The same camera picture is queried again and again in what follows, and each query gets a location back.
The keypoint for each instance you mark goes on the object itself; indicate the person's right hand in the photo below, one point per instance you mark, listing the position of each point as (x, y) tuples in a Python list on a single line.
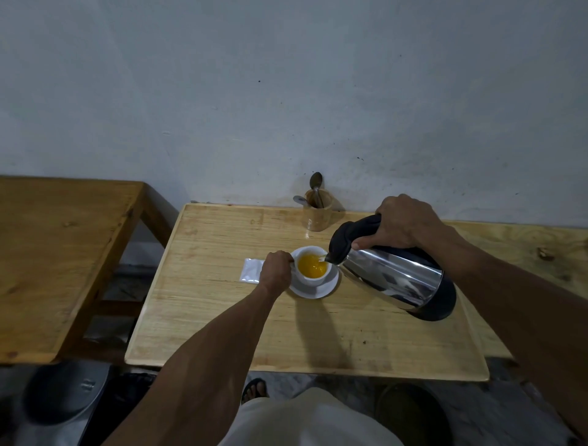
[(404, 223)]

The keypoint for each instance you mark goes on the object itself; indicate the person's left hand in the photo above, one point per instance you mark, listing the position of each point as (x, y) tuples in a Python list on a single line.
[(274, 274)]

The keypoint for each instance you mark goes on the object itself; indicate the person's right thumb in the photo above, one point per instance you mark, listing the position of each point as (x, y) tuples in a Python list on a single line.
[(366, 240)]

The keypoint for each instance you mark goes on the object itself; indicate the person's left fingers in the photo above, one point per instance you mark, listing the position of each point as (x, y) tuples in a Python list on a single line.
[(286, 259)]

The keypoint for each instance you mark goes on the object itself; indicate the white ceramic cup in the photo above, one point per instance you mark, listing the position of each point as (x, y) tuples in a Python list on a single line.
[(313, 281)]

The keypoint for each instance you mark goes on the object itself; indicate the person's right forearm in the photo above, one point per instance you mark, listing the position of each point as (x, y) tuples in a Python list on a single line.
[(519, 298)]

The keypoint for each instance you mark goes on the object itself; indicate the person's left forearm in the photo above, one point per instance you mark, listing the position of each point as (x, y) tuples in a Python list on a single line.
[(202, 372)]

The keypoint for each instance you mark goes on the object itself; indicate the yellow tea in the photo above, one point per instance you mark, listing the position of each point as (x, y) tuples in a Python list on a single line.
[(312, 266)]

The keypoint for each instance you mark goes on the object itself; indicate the white sachet packet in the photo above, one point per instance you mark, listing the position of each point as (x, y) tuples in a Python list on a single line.
[(250, 271)]

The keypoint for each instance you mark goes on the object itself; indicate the white saucer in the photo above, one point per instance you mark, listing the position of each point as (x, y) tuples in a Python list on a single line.
[(317, 293)]

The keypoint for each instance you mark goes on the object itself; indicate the wooden spoon holder cup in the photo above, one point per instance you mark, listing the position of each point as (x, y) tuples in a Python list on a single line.
[(318, 218)]

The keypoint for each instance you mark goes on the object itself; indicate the short metal spoon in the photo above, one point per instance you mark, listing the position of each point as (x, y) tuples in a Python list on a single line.
[(300, 200)]

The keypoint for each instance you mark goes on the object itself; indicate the long metal spoon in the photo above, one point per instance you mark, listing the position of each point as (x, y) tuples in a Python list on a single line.
[(316, 180)]

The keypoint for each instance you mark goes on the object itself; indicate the black sandal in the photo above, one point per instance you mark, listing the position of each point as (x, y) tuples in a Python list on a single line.
[(253, 389)]

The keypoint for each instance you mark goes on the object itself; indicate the light knotty wooden table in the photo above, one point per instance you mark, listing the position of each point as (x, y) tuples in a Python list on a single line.
[(510, 248)]

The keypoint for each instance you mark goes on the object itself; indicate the person's white shorts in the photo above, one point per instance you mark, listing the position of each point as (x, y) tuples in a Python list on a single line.
[(307, 422)]

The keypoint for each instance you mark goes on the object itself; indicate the dark round stool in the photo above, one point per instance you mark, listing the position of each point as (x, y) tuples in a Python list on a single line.
[(413, 418)]

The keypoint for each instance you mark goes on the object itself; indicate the dark varnished wooden table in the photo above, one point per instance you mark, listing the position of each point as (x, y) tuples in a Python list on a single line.
[(55, 248)]

